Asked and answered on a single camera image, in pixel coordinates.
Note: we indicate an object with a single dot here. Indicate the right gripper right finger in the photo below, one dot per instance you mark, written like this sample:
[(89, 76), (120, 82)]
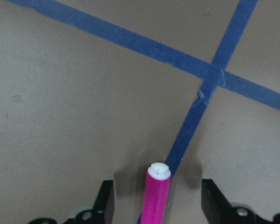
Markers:
[(218, 210)]

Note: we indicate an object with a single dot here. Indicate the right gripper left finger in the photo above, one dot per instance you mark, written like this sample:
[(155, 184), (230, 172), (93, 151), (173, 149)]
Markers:
[(102, 211)]

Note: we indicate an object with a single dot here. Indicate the pink marker pen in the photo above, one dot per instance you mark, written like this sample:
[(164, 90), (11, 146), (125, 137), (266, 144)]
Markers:
[(156, 193)]

